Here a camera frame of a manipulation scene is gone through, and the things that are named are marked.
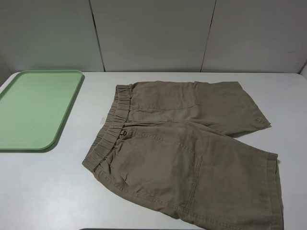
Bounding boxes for khaki shorts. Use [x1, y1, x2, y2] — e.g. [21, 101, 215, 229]
[83, 81, 284, 230]

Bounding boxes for green plastic tray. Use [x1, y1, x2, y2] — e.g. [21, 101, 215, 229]
[0, 70, 83, 151]

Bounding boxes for clear tape strip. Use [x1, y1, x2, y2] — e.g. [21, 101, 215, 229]
[100, 117, 105, 125]

